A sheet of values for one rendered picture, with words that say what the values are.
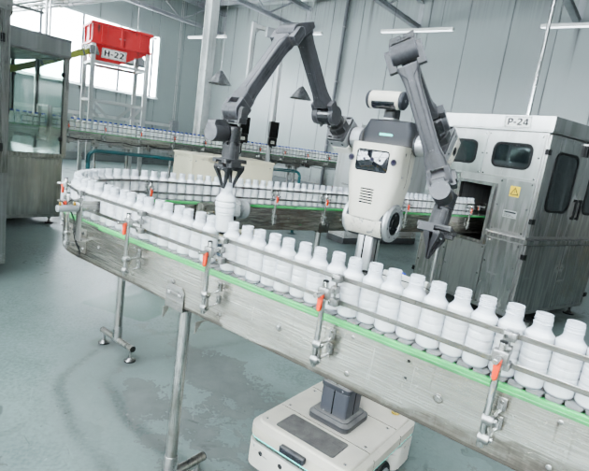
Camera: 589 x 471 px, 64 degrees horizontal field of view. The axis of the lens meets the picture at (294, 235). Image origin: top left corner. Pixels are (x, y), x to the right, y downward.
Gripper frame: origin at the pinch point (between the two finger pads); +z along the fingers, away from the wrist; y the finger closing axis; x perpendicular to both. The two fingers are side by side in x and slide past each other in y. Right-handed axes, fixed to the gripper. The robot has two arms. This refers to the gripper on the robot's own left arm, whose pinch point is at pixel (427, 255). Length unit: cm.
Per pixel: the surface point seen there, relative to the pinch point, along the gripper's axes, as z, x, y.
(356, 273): 12.5, -17.9, -10.7
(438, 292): 11.1, -18.8, 12.1
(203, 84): -372, 588, -893
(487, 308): 11.5, -18.6, 24.0
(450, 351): 23.6, -14.6, 17.9
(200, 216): 10, -18, -76
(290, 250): 11.9, -17.6, -34.4
